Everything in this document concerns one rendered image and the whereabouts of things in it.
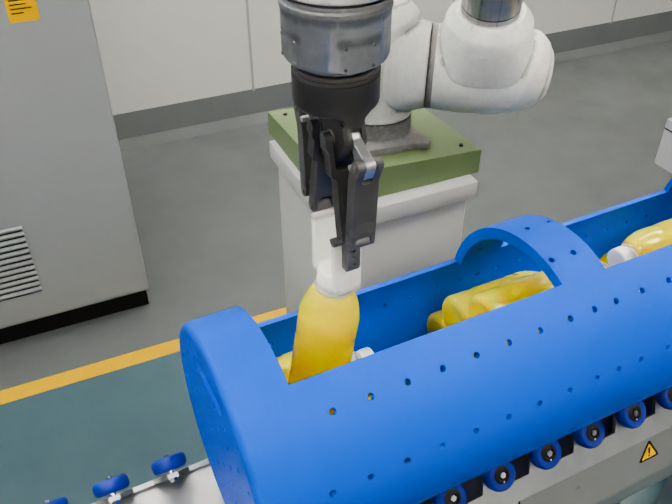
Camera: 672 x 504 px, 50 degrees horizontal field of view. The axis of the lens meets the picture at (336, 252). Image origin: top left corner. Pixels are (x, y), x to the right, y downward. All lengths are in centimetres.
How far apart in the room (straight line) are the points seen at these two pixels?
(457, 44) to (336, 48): 74
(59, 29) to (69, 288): 87
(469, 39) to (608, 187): 226
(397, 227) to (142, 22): 233
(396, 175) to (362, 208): 74
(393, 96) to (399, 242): 29
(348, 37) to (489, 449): 48
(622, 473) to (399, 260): 59
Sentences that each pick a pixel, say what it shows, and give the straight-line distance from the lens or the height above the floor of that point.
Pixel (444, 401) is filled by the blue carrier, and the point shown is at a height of 118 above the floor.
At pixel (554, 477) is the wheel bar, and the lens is 106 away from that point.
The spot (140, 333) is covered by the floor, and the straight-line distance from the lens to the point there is 261.
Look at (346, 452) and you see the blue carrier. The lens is 74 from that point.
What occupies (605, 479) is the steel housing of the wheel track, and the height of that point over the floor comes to 87.
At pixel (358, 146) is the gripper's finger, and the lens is 61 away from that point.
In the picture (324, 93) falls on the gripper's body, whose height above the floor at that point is 150.
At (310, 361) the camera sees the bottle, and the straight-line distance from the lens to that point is 78.
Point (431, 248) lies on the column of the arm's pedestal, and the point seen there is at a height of 85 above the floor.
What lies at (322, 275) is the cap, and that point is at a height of 129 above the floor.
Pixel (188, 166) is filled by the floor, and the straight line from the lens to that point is 347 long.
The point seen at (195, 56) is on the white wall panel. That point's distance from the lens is 365.
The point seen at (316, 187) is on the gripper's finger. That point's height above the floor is 138.
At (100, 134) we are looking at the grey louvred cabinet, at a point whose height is 72.
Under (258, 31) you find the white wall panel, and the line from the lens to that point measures 370.
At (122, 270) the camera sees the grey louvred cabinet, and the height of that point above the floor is 21.
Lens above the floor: 176
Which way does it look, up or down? 38 degrees down
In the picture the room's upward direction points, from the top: straight up
